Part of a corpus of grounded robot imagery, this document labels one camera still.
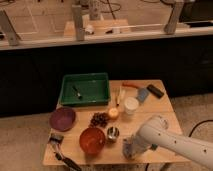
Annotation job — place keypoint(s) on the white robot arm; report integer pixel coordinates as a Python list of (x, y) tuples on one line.
[(155, 131)]

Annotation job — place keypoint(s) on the orange carrot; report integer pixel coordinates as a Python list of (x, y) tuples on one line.
[(130, 85)]

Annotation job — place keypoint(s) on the purple bowl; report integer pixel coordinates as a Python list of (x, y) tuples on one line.
[(62, 119)]

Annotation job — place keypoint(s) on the wooden post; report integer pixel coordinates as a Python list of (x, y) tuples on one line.
[(78, 22), (177, 7)]

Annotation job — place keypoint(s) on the right wooden post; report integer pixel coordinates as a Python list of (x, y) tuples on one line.
[(177, 7)]

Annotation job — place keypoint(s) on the middle wooden post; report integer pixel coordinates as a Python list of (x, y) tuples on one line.
[(78, 22)]

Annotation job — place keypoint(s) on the black rectangular block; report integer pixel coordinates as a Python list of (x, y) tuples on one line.
[(154, 90)]

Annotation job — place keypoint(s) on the dark grape bunch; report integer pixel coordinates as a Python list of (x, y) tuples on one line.
[(99, 119)]

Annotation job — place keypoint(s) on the dark marker in tray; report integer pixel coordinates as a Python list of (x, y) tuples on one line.
[(77, 92)]

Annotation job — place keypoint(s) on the red bowl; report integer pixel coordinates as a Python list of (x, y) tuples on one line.
[(92, 141)]

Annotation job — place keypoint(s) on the light wooden utensil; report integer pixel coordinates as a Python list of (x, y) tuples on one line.
[(120, 95)]

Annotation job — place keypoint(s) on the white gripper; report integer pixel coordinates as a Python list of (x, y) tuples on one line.
[(137, 146)]

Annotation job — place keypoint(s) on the white cup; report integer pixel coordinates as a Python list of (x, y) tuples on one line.
[(130, 105)]

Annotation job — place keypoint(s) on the orange fruit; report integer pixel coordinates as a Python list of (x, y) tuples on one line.
[(113, 113)]

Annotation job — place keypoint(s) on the small metal cup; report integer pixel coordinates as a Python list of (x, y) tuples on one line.
[(113, 134)]

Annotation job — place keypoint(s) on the grey-blue towel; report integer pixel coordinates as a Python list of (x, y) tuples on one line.
[(126, 148)]

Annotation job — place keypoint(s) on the green sponge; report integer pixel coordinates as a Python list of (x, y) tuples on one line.
[(154, 147)]

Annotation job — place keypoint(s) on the green plastic tray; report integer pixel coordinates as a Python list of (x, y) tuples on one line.
[(94, 88)]

